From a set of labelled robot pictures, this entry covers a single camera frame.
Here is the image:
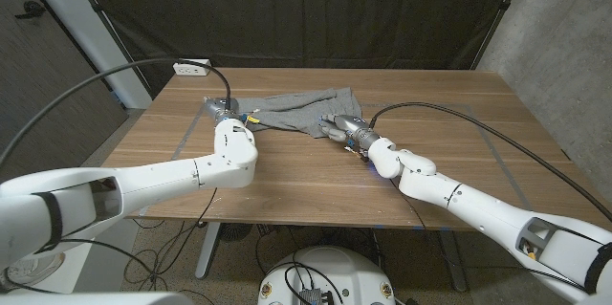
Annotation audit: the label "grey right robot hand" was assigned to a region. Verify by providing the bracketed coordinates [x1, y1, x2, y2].
[318, 113, 382, 151]

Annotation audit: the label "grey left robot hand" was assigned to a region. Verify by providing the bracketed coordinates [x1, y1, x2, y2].
[203, 97, 250, 127]

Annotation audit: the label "grey fabric shorts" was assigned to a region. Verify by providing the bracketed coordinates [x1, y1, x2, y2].
[236, 86, 364, 140]

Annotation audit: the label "white power strip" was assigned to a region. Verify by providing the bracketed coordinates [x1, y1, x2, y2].
[172, 58, 213, 77]

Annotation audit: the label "dark round grille object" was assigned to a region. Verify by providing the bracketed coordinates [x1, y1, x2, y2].
[218, 222, 253, 243]

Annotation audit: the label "black backdrop curtain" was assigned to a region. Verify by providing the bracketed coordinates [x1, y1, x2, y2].
[71, 0, 532, 98]

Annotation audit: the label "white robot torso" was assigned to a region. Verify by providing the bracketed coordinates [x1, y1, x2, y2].
[256, 246, 397, 305]

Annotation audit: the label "grey table leg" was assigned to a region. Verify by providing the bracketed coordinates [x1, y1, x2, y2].
[437, 228, 469, 293]
[194, 222, 222, 280]

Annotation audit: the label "black backdrop stand pole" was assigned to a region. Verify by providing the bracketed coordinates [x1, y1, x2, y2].
[61, 0, 155, 99]
[470, 0, 532, 72]

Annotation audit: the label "grey torso electronics box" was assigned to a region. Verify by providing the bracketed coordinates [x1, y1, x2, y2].
[298, 288, 336, 305]

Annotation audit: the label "dark wooden door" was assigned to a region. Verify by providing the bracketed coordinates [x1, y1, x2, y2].
[0, 0, 129, 186]

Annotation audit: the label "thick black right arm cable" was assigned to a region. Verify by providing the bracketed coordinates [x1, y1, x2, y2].
[367, 101, 612, 224]

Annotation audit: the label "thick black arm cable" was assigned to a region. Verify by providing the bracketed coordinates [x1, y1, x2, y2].
[0, 57, 233, 167]
[367, 101, 612, 224]

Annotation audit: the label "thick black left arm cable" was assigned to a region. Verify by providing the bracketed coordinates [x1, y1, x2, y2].
[0, 57, 233, 167]

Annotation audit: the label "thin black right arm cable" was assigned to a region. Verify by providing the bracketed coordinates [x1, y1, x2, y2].
[389, 178, 431, 232]

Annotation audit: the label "white door frame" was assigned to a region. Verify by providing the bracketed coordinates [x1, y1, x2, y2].
[13, 0, 153, 110]

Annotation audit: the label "black door handle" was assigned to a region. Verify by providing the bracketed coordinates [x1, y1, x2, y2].
[13, 0, 47, 21]

